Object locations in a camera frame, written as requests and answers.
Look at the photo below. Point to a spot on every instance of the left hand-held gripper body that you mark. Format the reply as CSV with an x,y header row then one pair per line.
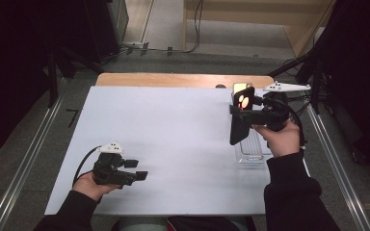
x,y
107,174

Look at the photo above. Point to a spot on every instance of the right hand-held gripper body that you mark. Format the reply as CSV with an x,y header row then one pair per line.
x,y
274,114

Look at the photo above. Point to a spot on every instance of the black phone case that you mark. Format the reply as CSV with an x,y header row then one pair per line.
x,y
237,131

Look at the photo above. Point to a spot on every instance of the clear plastic rack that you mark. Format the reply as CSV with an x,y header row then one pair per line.
x,y
252,152

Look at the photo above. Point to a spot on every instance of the person's left hand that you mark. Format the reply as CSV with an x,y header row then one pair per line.
x,y
90,187

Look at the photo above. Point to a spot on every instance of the person's right hand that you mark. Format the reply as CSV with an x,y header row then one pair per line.
x,y
282,141

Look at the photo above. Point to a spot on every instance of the dark round table grommet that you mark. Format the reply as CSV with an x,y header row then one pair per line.
x,y
220,86

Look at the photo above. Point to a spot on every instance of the white board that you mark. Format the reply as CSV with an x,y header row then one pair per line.
x,y
179,144

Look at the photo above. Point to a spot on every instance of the black stand legs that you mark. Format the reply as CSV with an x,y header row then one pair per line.
x,y
314,73
53,80

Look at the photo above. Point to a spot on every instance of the person's lap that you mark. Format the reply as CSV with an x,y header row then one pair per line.
x,y
186,224

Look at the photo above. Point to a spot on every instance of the light wooden platform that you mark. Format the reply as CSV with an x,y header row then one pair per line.
x,y
253,11

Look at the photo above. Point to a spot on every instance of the metal floor rail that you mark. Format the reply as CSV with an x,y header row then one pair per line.
x,y
340,173
29,160

